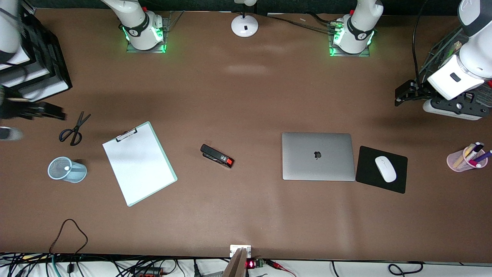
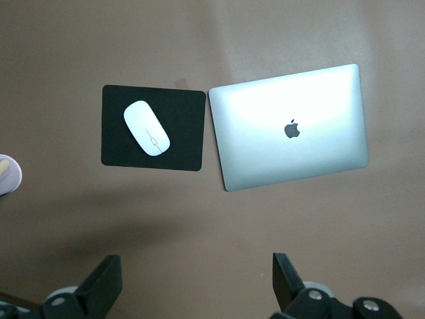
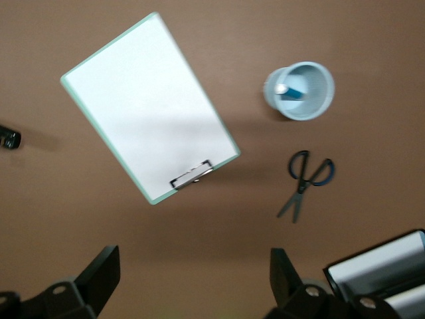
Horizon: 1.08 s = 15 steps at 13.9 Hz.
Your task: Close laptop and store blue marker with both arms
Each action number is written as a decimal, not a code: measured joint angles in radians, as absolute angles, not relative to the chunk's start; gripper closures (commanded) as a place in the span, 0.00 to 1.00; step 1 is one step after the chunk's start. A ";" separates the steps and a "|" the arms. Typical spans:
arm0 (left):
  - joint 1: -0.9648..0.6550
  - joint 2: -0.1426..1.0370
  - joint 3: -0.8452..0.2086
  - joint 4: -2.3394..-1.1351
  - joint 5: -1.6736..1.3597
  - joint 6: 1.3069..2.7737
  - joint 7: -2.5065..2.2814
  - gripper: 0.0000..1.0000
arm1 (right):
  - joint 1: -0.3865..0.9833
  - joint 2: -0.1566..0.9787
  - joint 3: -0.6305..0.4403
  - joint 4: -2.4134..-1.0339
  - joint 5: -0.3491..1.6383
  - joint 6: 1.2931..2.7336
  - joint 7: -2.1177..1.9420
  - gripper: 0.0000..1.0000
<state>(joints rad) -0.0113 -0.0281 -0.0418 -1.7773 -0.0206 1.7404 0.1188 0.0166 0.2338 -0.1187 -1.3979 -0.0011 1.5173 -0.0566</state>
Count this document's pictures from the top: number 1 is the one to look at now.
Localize silver laptop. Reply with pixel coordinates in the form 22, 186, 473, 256
282, 132, 356, 181

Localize black capped white marker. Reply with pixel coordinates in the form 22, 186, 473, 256
467, 142, 485, 158

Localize black scissors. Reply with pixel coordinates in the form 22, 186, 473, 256
59, 112, 91, 146

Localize black stacked paper tray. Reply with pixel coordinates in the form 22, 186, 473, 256
0, 0, 73, 102

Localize pink pen cup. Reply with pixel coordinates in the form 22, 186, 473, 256
447, 144, 489, 172

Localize light blue mesh cup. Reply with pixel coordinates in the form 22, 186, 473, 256
48, 157, 87, 183

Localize white computer mouse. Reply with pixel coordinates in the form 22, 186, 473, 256
375, 156, 397, 183

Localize black mouse pad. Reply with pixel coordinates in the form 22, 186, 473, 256
356, 145, 408, 194

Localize mint green clipboard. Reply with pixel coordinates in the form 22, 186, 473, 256
102, 121, 178, 207

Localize white paper sheet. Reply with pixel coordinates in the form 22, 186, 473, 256
103, 129, 175, 204

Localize black stapler red end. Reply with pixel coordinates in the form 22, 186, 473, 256
200, 144, 234, 169

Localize white lamp stand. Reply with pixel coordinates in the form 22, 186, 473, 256
231, 0, 259, 38

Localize black orange power strip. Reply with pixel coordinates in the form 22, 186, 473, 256
131, 267, 170, 277

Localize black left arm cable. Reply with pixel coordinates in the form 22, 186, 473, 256
412, 0, 429, 83

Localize black wire mesh organizer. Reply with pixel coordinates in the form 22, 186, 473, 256
417, 27, 492, 104

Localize clear arm base plate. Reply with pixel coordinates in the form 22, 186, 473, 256
329, 17, 371, 57
126, 11, 184, 53

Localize black looped cable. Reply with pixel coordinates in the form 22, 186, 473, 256
49, 219, 88, 274

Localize black base cable bundle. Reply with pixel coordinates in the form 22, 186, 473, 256
269, 13, 341, 33

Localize black coiled cable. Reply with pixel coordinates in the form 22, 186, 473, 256
388, 262, 424, 276

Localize red wire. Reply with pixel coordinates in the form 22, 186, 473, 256
265, 260, 297, 277

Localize aluminium profile post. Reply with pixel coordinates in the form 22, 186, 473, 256
222, 247, 248, 277

